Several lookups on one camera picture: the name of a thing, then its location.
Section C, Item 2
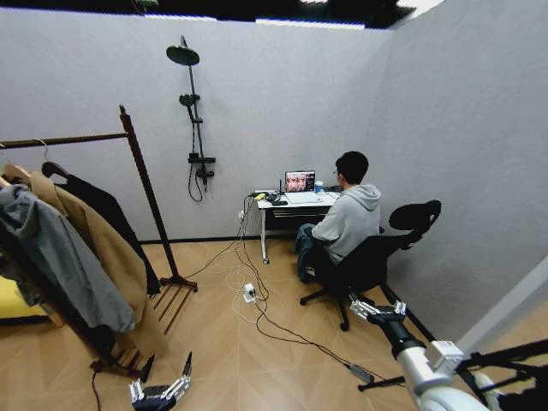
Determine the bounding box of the red floor cable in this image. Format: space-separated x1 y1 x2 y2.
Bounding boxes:
88 359 104 411

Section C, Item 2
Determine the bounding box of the person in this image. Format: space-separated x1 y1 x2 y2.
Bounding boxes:
294 150 383 284

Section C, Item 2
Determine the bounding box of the black hanging garment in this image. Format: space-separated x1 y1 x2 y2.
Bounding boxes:
41 170 162 296

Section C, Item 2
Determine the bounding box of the black floor cable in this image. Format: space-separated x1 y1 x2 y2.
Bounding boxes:
183 194 365 378

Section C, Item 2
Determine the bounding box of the black shower hose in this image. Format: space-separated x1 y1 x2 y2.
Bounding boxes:
187 119 209 204

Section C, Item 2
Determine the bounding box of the black shower riser pipe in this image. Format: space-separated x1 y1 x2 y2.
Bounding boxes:
187 63 205 158

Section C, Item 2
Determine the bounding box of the black floor bar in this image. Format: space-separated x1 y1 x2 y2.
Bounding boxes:
357 375 407 392

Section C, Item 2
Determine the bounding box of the open laptop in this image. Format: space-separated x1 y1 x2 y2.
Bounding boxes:
283 170 317 194

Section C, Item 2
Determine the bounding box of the black shower mixer valve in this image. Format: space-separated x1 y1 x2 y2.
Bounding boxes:
187 152 217 182

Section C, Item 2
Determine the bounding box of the grey hooded garment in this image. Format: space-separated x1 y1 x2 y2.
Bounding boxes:
0 183 137 335

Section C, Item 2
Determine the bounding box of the grey power adapter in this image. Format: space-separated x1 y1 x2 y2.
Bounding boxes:
348 362 377 385

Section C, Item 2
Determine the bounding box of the yellow mattress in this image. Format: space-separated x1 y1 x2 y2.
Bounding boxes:
0 275 49 321

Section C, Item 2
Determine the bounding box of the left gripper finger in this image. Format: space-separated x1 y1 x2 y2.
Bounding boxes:
161 351 194 399
129 354 156 404

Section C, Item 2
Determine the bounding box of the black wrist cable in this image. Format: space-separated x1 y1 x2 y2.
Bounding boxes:
454 339 548 411

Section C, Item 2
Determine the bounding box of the tan long coat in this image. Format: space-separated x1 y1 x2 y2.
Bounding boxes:
0 164 170 357

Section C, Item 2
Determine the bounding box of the dark wooden clothes rack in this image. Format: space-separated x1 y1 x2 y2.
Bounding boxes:
0 104 200 378

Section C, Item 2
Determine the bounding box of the black clothes hanger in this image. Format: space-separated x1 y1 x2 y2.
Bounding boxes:
40 160 70 180

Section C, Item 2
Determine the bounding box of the black rain shower head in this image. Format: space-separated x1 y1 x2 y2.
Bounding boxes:
165 34 201 67

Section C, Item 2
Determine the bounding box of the white floor cable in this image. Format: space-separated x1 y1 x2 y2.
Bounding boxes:
224 194 269 325

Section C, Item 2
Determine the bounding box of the white desk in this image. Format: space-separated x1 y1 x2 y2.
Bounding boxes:
253 189 343 265

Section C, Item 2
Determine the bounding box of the black office chair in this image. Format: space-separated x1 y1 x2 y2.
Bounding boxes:
299 199 443 333

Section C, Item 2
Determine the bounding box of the wooden hanger with metal hook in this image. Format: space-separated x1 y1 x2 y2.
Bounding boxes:
0 137 49 189

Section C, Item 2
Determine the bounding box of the black hand shower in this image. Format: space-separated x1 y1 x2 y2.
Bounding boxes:
178 93 201 122

